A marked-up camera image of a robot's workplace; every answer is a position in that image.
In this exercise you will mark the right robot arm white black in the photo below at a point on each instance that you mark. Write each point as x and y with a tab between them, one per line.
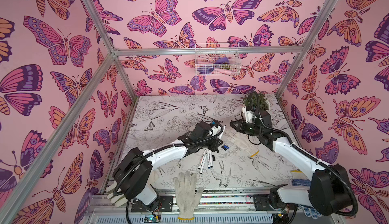
330	191

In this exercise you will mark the white glove front left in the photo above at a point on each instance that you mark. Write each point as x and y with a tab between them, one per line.
118	200

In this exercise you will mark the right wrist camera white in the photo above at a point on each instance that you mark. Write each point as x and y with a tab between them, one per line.
248	114

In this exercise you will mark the white wire basket on wall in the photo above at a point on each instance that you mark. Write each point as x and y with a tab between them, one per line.
217	61

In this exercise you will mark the blue dotted glove right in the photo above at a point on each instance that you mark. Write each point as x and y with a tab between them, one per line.
309	212

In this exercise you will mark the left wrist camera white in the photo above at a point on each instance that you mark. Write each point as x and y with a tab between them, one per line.
216	127

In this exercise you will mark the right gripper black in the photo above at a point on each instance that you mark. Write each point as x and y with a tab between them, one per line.
244	127

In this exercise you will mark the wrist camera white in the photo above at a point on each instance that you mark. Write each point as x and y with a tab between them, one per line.
216	127
248	114

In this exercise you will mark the white glove on table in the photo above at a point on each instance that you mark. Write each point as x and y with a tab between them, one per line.
242	141

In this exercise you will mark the white potted green plant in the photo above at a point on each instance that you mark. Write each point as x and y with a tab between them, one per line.
255	101

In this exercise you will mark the white glove front centre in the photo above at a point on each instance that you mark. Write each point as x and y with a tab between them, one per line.
187	194

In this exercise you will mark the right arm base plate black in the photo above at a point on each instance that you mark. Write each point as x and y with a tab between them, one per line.
261	203

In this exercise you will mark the green circuit board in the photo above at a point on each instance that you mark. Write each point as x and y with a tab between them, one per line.
150	219

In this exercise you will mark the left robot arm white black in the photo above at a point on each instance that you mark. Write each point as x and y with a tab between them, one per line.
131	176

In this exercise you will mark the white marker pen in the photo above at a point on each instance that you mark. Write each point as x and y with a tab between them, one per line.
202	159
201	170
209	161
220	133

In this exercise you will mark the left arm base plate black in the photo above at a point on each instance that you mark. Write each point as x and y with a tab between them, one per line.
160	204

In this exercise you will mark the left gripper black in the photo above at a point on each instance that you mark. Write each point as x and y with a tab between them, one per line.
214	142

